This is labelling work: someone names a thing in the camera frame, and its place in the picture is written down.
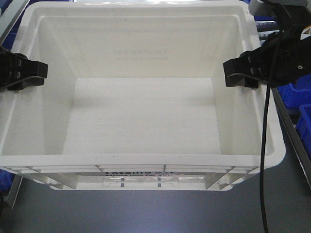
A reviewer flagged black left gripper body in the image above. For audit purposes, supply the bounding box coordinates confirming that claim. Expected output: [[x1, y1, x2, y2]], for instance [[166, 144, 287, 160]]
[[0, 46, 11, 91]]

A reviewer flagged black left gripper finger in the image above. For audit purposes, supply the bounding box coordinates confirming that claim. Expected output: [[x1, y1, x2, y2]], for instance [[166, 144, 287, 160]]
[[7, 77, 45, 91], [9, 52, 48, 85]]

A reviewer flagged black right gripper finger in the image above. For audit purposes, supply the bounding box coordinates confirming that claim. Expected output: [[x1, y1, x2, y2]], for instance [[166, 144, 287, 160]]
[[223, 50, 263, 79], [225, 75, 258, 88]]

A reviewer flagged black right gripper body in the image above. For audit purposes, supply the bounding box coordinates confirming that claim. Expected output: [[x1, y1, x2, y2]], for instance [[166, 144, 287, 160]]
[[259, 25, 311, 85]]

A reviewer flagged white plastic tote bin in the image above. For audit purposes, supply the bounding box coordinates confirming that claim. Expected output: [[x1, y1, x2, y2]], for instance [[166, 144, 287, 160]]
[[0, 1, 286, 192]]

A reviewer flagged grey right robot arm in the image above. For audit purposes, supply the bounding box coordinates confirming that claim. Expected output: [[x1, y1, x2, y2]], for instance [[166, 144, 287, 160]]
[[223, 0, 311, 88]]

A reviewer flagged black right cable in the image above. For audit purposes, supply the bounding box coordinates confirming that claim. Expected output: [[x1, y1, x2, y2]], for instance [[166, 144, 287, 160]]
[[259, 29, 282, 233]]

